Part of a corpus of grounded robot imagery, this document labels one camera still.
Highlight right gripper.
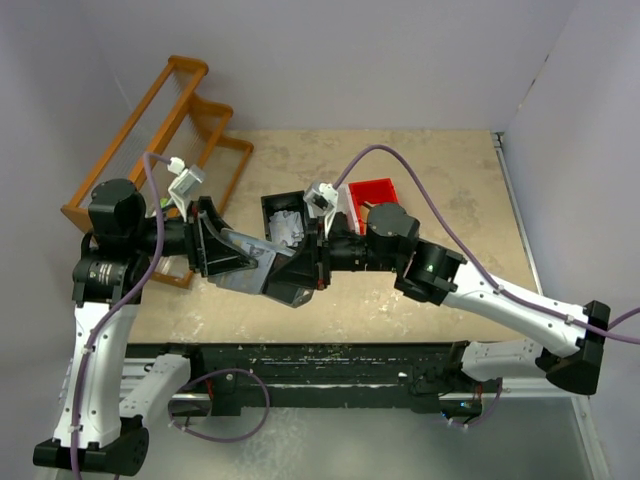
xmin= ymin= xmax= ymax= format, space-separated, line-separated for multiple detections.
xmin=269 ymin=215 xmax=402 ymax=291

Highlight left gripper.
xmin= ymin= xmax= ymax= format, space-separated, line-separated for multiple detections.
xmin=131 ymin=194 xmax=257 ymax=274

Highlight grey card holder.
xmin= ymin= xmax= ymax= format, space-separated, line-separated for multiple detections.
xmin=206 ymin=228 xmax=295 ymax=295

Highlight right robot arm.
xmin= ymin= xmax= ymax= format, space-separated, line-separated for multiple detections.
xmin=267 ymin=203 xmax=610 ymax=395

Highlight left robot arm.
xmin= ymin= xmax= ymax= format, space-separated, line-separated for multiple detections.
xmin=33 ymin=179 xmax=256 ymax=476

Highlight white cards in black bin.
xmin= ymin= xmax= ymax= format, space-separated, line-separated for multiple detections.
xmin=268 ymin=210 xmax=304 ymax=248

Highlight black plastic bin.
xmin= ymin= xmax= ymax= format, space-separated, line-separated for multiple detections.
xmin=261 ymin=191 xmax=308 ymax=249

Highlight red plastic bin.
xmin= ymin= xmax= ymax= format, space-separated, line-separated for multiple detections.
xmin=347 ymin=178 xmax=398 ymax=234

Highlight orange wooden rack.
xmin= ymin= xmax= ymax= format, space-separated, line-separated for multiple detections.
xmin=60 ymin=54 xmax=255 ymax=290

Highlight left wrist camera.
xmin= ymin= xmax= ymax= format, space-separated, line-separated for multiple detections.
xmin=167 ymin=157 xmax=205 ymax=219

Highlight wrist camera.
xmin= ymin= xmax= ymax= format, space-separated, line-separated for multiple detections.
xmin=303 ymin=182 xmax=339 ymax=237
xmin=167 ymin=157 xmax=205 ymax=219

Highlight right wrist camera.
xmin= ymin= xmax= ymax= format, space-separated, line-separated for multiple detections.
xmin=303 ymin=182 xmax=339 ymax=237

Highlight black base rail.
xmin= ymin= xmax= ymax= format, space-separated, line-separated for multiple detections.
xmin=126 ymin=342 xmax=499 ymax=417

